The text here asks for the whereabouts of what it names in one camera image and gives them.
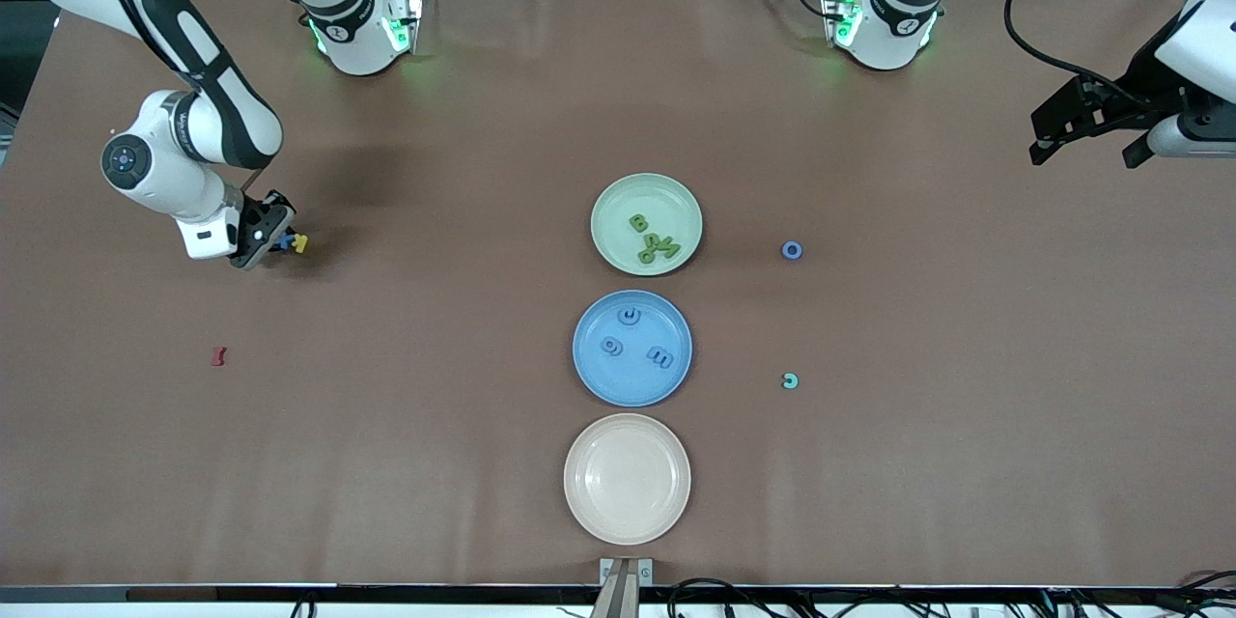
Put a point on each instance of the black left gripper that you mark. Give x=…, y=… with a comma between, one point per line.
x=1142, y=83

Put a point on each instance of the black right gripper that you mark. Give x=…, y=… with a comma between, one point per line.
x=269, y=214

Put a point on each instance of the blue foam letter G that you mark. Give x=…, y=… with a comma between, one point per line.
x=604, y=349

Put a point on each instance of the green foam capital letter B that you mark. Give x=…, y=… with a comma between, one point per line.
x=637, y=224

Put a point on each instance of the blue foam letter C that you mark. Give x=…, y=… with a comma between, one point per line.
x=630, y=322

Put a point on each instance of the green foam lowercase letter b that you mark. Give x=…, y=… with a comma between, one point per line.
x=643, y=261

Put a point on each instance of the green foam letter U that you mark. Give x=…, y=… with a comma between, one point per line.
x=651, y=238

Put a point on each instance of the green foam letter N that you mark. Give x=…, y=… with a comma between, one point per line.
x=670, y=252

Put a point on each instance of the blue foam letter E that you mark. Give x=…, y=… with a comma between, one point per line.
x=660, y=357

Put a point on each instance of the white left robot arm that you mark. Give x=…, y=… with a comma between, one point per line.
x=893, y=39

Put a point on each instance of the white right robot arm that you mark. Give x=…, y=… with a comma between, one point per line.
x=164, y=179

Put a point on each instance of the red foam letter I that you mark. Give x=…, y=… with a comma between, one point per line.
x=219, y=356

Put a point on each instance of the blue foam letter O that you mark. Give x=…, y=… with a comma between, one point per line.
x=784, y=250

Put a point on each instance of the teal foam letter C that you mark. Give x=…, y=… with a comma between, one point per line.
x=790, y=387

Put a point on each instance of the blue round plate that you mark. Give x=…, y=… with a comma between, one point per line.
x=628, y=381

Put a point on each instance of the pale green round plate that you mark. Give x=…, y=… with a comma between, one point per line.
x=666, y=198

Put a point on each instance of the beige round plate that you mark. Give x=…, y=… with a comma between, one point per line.
x=627, y=479

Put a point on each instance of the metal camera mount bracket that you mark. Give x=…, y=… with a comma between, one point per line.
x=626, y=589

